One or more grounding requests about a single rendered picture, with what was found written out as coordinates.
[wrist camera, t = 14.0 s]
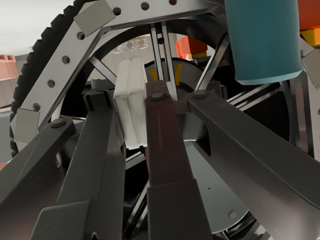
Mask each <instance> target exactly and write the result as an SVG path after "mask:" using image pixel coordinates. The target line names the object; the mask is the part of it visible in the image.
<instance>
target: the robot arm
mask: <svg viewBox="0 0 320 240"><path fill-rule="evenodd" d="M83 98H84V101H85V104H86V107H87V111H88V114H87V117H86V119H85V120H84V121H82V122H79V123H76V124H74V123H73V120H72V118H58V119H55V120H54V121H52V122H50V123H49V124H47V125H46V126H45V127H44V128H43V129H42V130H41V131H40V132H39V133H38V134H37V135H36V136H35V137H34V138H33V139H32V140H31V141H30V142H29V143H28V144H27V145H26V146H25V147H24V148H23V149H22V150H21V151H20V152H19V153H18V154H17V155H16V156H15V157H14V158H13V159H12V160H11V161H10V162H9V163H8V164H7V165H5V166H4V167H3V168H2V169H1V170H0V240H121V238H122V220H123V202H124V184H125V166H126V148H129V150H132V149H137V148H140V146H142V145H143V147H147V148H148V166H149V183H150V187H147V211H148V231H146V232H143V233H141V234H138V235H136V236H134V237H131V238H129V239H126V240H227V239H225V238H223V237H220V236H218V235H215V234H212V233H211V230H210V225H209V222H208V218H207V215H206V211H205V208H204V205H203V201H202V198H201V195H200V190H199V187H198V184H197V181H196V179H194V177H193V174H192V170H191V166H190V162H189V158H188V155H187V152H186V148H185V144H184V140H192V142H193V146H194V147H195V149H196V150H197V151H198V152H199V153H200V154H201V156H202V157H203V158H204V159H205V160H206V161H207V163H208V164H210V166H211V167H212V168H213V169H214V170H215V171H216V173H217V174H218V175H219V176H220V177H221V178H222V180H223V181H224V182H225V183H226V184H227V185H228V187H229V188H230V189H231V190H232V191H233V193H234V194H235V195H236V196H237V197H238V198H239V199H240V201H241V202H242V203H243V204H244V205H245V207H246V208H247V209H248V210H249V211H250V212H251V213H252V215H253V216H254V217H255V218H256V219H257V221H258V222H259V223H260V224H261V225H262V226H263V228H264V229H265V230H266V231H267V232H268V233H269V234H270V236H272V238H273V239H274V240H320V162H318V161H317V160H315V159H314V158H313V157H311V156H310V155H308V154H306V153H305V152H303V151H302V150H300V149H299V148H297V147H296V146H294V145H293V144H291V143H290V142H288V141H286V140H285V139H284V138H282V137H281V136H279V135H278V134H276V133H275V132H273V131H271V130H270V129H268V128H267V127H265V126H264V125H262V124H261V123H259V122H258V121H256V120H255V119H253V118H252V117H250V116H249V115H247V114H246V113H244V112H243V111H241V110H239V109H238V108H236V107H235V106H233V105H232V104H230V103H229V102H227V101H226V100H224V99H223V98H221V97H220V96H218V95H217V94H215V93H214V92H212V91H210V90H197V91H194V92H191V93H189V94H188V95H187V96H186V101H176V100H173V99H172V98H171V95H170V94H169V90H168V86H167V83H166V81H164V80H157V81H151V82H147V77H146V72H145V68H144V63H143V58H142V56H140V55H138V56H133V57H132V59H130V58H129V57H128V58H123V59H121V61H120V65H119V70H118V75H117V80H116V85H115V89H114V90H108V89H99V90H94V91H91V92H89V93H87V94H85V95H84V96H83ZM124 141H125V144H126V148H125V145H124ZM56 158H57V159H58V162H59V165H58V166H57V164H56Z"/></svg>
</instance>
